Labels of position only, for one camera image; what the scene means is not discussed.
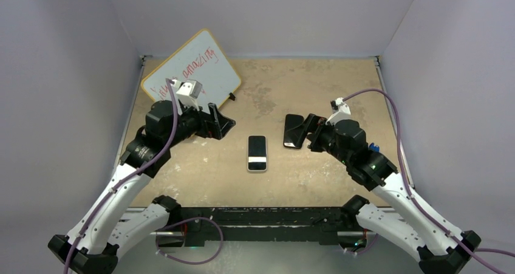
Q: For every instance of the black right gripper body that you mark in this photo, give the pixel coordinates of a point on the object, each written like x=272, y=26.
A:
x=324, y=140

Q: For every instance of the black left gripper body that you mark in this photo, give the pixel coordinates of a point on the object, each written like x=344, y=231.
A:
x=192, y=123

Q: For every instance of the black phone case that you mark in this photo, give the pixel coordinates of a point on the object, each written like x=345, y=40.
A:
x=290, y=139

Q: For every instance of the white phone case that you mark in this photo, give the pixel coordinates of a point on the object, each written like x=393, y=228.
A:
x=257, y=170

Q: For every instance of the black phone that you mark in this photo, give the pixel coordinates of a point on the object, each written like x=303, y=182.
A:
x=257, y=151

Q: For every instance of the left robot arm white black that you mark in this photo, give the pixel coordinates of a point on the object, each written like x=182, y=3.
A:
x=99, y=240

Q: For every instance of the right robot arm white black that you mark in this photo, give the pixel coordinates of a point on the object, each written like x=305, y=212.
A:
x=430, y=239

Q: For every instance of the black whiteboard clip far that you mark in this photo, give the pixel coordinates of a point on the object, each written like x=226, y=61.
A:
x=231, y=96

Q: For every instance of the blue marker pen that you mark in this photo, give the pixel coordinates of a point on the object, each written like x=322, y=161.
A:
x=374, y=147

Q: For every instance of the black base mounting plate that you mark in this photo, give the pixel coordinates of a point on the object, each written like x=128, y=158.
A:
x=180, y=236

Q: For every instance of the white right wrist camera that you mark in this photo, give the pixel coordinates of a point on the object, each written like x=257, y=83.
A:
x=340, y=111

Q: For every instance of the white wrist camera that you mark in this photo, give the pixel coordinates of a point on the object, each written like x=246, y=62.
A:
x=187, y=92
x=340, y=111

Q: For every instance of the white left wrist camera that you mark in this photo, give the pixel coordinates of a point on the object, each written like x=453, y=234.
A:
x=187, y=92

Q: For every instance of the white board yellow frame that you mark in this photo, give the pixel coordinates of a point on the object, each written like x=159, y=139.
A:
x=201, y=59

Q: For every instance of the aluminium frame rail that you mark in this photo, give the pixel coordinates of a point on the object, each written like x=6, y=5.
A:
x=245, y=224

